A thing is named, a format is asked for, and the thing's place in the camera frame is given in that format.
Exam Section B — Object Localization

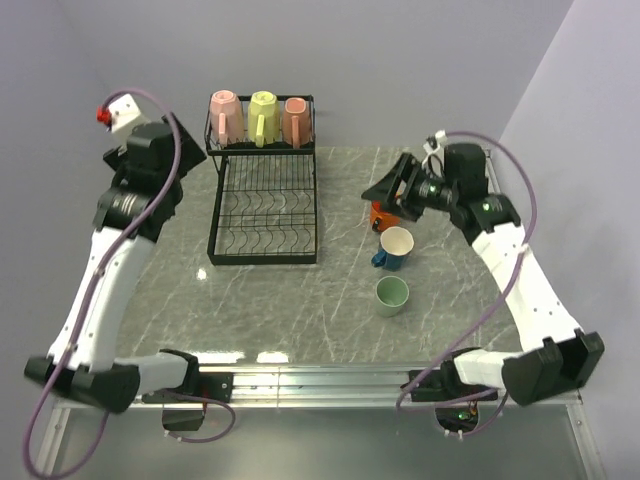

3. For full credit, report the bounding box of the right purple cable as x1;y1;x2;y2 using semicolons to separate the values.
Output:
394;130;540;437

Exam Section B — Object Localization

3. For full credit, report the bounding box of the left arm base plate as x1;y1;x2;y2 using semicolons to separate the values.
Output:
142;372;234;403

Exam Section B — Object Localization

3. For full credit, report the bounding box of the salmon floral mug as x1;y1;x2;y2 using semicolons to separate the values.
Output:
281;97;313;149

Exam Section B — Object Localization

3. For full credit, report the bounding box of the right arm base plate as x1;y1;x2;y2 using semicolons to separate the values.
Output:
410;369;498;403

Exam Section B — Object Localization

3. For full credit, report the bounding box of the orange mug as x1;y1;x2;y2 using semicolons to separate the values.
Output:
369;201;400;233

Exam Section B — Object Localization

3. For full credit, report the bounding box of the yellow-green faceted mug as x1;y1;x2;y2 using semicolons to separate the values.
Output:
247;91;280;148

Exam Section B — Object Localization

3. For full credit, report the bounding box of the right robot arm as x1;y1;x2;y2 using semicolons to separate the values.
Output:
361;143;605;406

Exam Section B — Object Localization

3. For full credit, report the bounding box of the blue mug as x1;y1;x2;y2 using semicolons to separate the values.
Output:
371;226;414;271

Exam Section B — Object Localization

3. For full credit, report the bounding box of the light green tumbler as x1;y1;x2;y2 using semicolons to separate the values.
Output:
375;276;410;318

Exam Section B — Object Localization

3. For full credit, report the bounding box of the aluminium mounting rail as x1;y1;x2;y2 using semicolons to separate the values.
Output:
37;365;605;479

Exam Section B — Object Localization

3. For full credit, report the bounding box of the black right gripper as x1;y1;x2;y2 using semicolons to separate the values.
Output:
361;152;458;223

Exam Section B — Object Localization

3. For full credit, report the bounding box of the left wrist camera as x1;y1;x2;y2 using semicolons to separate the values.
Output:
96;94;150;146

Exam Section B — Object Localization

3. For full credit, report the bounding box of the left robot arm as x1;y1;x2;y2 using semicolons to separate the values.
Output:
24;115;206;414

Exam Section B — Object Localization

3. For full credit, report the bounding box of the pale pink mug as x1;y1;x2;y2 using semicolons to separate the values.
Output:
209;90;245;147

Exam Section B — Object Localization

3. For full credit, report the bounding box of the black wire dish rack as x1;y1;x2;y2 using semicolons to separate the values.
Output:
204;95;318;266

